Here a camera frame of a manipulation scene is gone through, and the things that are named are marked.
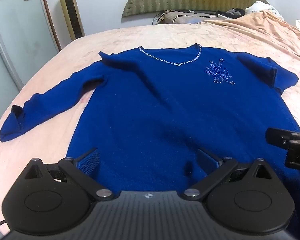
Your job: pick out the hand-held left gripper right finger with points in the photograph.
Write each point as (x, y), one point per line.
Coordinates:
(205, 160)

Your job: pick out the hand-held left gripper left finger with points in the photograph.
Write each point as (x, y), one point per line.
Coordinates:
(90, 163)

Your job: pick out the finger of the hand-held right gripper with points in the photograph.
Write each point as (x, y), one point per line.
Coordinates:
(277, 135)

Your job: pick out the blue beaded sweater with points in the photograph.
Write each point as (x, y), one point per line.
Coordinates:
(165, 110)

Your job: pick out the dark clothes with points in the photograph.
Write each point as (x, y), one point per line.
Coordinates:
(230, 12)

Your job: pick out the peach blanket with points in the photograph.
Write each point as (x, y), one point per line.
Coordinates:
(265, 35)

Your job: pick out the pink bed sheet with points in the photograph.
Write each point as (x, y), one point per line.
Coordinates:
(72, 55)

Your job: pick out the glass door with flower stickers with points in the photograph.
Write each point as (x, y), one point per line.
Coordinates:
(17, 30)

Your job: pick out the gold tower fan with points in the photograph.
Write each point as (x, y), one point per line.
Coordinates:
(70, 10)

